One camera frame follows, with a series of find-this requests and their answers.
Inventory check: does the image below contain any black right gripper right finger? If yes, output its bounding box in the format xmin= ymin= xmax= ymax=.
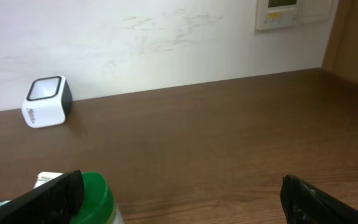
xmin=280 ymin=174 xmax=358 ymax=224

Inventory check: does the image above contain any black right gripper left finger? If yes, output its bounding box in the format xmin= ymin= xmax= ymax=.
xmin=0 ymin=170 xmax=85 ymax=224

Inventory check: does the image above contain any white tube gold cap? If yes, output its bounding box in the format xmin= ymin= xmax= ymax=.
xmin=34 ymin=172 xmax=62 ymax=189

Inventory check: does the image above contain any green lid jar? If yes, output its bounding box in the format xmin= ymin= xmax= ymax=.
xmin=70 ymin=172 xmax=124 ymax=224

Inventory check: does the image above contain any white barcode scanner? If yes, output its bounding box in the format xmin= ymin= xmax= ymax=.
xmin=21 ymin=75 xmax=73 ymax=128

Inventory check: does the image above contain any brown wooden side panel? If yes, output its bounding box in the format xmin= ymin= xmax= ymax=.
xmin=322 ymin=0 xmax=358 ymax=85

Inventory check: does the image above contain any beige wall switch plate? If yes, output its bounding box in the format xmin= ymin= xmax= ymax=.
xmin=301 ymin=0 xmax=337 ymax=24

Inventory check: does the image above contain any beige wall thermostat panel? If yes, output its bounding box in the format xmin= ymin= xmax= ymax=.
xmin=255 ymin=0 xmax=303 ymax=31

